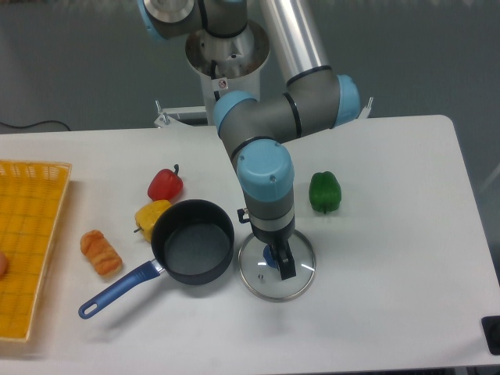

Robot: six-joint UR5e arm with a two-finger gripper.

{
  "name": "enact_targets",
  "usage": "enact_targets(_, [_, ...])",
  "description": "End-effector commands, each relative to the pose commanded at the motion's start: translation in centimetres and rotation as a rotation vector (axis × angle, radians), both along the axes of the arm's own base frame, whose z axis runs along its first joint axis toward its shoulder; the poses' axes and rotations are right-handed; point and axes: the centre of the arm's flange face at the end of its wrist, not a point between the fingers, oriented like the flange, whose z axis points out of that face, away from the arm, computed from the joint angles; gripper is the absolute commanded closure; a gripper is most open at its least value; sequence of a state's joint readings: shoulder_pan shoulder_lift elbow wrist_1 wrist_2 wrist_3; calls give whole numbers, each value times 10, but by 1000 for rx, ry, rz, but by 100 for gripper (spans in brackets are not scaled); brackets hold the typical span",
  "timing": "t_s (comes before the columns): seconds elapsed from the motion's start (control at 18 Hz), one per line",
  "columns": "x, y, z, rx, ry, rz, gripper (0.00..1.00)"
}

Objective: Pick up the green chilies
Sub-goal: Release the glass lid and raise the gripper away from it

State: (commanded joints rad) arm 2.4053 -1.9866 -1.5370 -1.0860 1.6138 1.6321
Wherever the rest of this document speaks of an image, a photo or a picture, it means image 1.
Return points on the black device at table corner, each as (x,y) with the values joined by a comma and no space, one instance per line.
(491,328)

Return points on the black saucepan blue handle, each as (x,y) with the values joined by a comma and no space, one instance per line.
(193,242)

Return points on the green bell pepper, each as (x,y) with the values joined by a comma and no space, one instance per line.
(324,192)

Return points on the yellow bell pepper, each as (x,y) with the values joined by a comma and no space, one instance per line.
(147,216)

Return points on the glass lid blue knob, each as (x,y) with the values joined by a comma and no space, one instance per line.
(260,275)

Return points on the orange bread roll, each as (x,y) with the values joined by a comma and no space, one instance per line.
(103,257)

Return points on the yellow woven basket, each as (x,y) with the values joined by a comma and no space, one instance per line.
(32,197)

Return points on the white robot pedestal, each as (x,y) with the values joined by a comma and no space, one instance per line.
(229,50)

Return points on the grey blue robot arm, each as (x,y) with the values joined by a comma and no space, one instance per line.
(265,85)

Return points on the red bell pepper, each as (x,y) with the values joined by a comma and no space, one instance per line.
(166,185)

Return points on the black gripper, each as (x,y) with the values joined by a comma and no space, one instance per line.
(272,232)

